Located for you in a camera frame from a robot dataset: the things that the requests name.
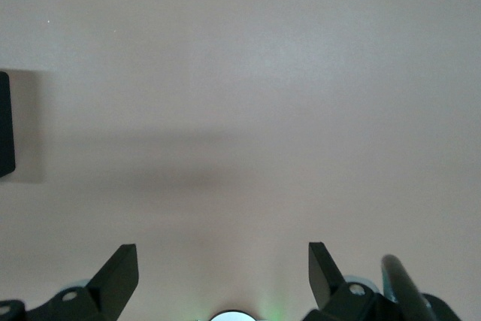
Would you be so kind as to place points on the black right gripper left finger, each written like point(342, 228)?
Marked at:
point(109, 287)

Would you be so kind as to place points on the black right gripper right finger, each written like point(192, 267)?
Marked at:
point(330, 291)

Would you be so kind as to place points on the black plastic box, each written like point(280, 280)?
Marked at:
point(5, 129)

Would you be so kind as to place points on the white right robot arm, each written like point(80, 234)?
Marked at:
point(235, 317)

